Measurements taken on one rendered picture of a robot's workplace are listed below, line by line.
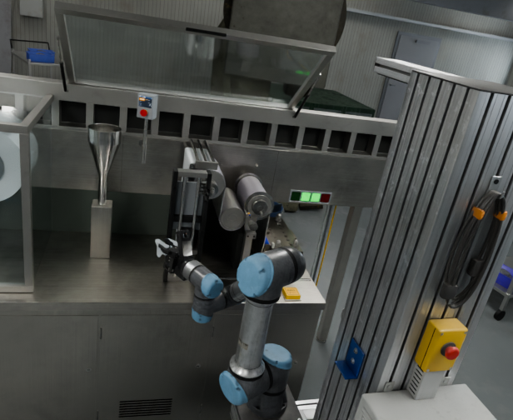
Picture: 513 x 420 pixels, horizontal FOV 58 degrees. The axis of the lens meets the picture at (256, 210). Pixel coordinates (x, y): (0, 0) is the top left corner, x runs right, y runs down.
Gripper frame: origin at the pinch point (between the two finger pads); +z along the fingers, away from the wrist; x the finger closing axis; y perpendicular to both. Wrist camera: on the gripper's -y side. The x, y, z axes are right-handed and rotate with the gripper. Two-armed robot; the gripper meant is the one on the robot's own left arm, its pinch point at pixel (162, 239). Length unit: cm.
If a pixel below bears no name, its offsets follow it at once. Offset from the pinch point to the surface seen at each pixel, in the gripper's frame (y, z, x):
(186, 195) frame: -11.4, 16.9, 20.1
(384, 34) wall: -195, 486, 818
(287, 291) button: 23, -19, 63
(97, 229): 18, 49, -1
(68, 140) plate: -15, 80, -7
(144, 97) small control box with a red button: -47, 37, 3
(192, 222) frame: 0.2, 13.3, 23.8
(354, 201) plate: -12, 5, 132
